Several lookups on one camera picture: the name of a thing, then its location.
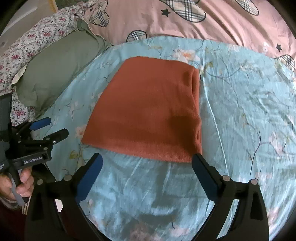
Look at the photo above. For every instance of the person's left hand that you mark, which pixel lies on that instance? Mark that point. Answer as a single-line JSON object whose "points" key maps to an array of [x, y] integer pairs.
{"points": [[26, 183]]}

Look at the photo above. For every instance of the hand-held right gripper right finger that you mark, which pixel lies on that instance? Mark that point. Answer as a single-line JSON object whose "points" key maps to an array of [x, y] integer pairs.
{"points": [[205, 178]]}

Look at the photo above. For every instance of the person's left forearm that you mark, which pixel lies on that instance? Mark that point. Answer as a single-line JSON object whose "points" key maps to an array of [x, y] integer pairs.
{"points": [[10, 220]]}

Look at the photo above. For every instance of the green landscape wall poster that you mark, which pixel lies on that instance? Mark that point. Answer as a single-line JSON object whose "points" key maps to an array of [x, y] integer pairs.
{"points": [[69, 2]]}

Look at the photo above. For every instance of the orange knit sweater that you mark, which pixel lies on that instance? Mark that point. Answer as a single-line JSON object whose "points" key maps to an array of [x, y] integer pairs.
{"points": [[150, 111]]}

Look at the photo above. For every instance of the green pillow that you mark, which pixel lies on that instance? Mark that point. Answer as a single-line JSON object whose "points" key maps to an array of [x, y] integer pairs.
{"points": [[57, 67]]}

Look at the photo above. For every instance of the light blue floral bedsheet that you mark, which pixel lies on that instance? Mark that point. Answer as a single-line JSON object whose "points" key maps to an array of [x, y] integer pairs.
{"points": [[242, 115]]}

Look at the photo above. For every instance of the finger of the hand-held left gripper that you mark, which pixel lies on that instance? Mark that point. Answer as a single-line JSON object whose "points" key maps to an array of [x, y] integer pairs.
{"points": [[57, 136], [41, 122]]}

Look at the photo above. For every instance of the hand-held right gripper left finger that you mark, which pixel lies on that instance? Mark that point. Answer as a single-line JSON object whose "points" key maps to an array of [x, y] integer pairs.
{"points": [[89, 178]]}

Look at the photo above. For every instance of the pink quilt with plaid hearts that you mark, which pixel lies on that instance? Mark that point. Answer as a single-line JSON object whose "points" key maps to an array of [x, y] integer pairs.
{"points": [[219, 23]]}

